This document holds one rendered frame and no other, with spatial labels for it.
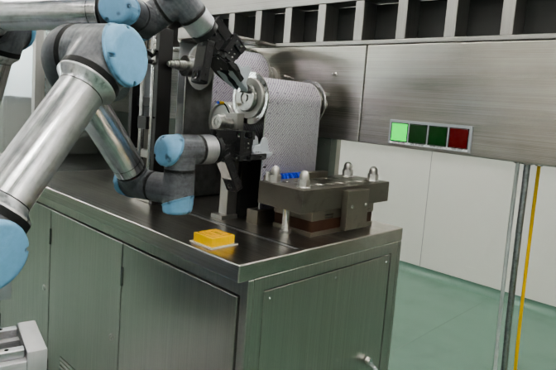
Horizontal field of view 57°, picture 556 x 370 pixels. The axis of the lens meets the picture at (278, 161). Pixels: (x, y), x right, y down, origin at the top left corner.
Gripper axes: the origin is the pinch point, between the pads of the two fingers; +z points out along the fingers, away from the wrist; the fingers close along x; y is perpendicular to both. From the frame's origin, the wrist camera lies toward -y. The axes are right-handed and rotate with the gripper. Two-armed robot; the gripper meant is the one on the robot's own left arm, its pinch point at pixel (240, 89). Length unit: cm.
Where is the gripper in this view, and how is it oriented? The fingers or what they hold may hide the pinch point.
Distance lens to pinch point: 144.5
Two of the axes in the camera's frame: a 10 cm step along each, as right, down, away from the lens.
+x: -7.2, -1.3, 6.8
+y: 5.0, -7.8, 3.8
